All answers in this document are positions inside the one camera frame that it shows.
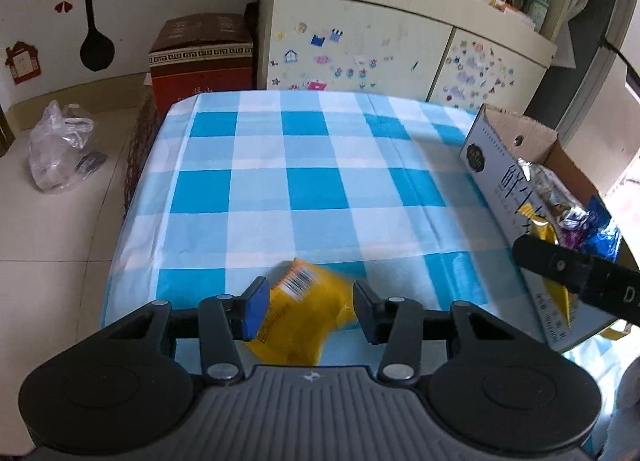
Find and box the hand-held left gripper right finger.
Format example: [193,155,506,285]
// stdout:
[352,280,516,386]

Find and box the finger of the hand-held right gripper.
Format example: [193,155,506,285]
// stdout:
[511,233,593,294]

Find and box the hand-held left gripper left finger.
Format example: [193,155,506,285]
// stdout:
[107,276,271,386]

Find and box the yellow snack packet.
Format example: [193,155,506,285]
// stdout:
[517,205,573,329]
[245,257,361,366]

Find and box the purple snack packet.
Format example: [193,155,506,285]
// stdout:
[557,208,591,249]

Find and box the blue snack packet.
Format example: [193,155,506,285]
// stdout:
[580,196,623,262]

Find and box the silver snack packet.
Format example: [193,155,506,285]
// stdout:
[515,157,583,212]

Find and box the cardboard box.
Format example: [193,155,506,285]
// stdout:
[459,104,640,353]

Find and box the white refrigerator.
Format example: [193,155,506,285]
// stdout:
[560,41,640,197]

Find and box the blue checkered tablecloth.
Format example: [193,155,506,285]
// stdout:
[100,90,626,442]

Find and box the brown and red carton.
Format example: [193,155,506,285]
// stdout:
[148,14,256,117]

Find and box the clear plastic bag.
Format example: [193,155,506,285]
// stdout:
[27,100,108,192]

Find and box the white hanging cloth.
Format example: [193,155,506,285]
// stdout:
[555,0,612,67]

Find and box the cream cabinet with stickers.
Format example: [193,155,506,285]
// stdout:
[257,0,558,119]

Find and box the black cable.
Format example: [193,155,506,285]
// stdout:
[597,36,640,88]

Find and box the flower vase wall sticker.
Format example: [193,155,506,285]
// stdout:
[52,0,128,72]

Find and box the red house wall sticker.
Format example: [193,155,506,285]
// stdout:
[5,41,41,85]

